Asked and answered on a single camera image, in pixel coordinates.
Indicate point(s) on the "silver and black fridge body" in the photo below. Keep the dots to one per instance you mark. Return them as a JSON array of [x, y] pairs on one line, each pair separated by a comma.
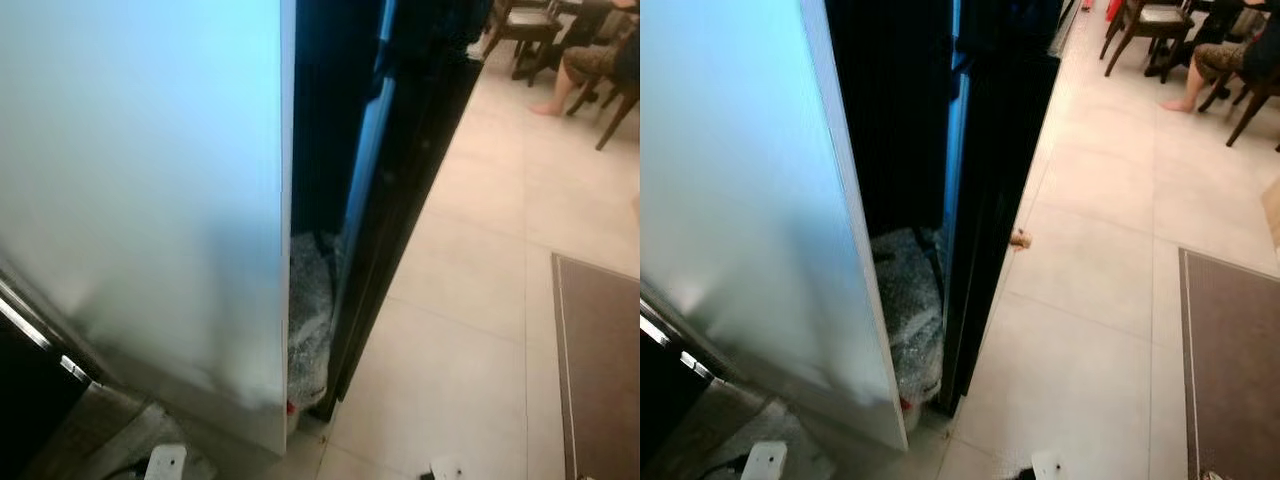
[[665, 400], [30, 400]]

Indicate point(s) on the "dark wooden chair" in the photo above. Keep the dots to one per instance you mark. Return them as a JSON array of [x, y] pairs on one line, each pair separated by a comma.
[[1250, 105], [615, 105]]

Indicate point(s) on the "bordered rectangular floor mat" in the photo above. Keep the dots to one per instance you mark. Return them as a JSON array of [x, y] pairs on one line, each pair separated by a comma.
[[1235, 380], [600, 380]]

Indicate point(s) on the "seated barefoot person patterned shorts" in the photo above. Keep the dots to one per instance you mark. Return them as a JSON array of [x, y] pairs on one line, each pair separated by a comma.
[[1225, 58], [592, 62]]

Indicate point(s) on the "seated person in black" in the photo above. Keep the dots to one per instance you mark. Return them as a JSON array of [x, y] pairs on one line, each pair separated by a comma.
[[595, 18], [1215, 18]]

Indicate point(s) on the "wooden chair with grey cushion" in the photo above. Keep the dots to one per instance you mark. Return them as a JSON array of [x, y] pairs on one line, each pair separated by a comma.
[[525, 22], [1150, 18]]

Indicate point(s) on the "bubble wrap sheet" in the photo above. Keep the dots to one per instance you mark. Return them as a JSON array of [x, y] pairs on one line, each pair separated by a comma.
[[910, 310], [310, 320]]

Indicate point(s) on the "white jug with red cap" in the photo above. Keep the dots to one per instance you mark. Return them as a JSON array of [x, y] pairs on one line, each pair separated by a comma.
[[291, 408], [906, 405]]

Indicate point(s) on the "small yellowish floor scrap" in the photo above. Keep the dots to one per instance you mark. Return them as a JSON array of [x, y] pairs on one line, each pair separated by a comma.
[[1020, 238]]

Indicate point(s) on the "small red object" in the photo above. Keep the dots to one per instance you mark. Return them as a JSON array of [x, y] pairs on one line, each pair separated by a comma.
[[1113, 9]]

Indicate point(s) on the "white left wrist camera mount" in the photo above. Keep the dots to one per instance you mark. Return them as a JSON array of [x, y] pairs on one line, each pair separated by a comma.
[[765, 462], [165, 465]]

